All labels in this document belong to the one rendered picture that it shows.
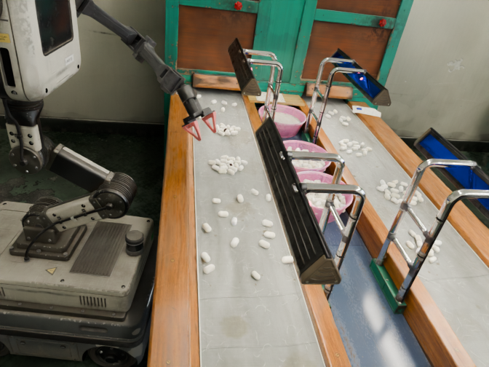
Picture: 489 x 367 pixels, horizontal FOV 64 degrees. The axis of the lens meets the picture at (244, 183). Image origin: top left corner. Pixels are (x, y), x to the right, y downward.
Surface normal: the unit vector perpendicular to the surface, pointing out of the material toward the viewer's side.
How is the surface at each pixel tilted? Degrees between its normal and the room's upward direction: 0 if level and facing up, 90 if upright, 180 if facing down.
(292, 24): 90
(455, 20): 90
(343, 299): 0
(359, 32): 91
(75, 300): 90
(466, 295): 0
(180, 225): 0
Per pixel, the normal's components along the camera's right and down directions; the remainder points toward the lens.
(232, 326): 0.13, -0.83
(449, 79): 0.15, 0.56
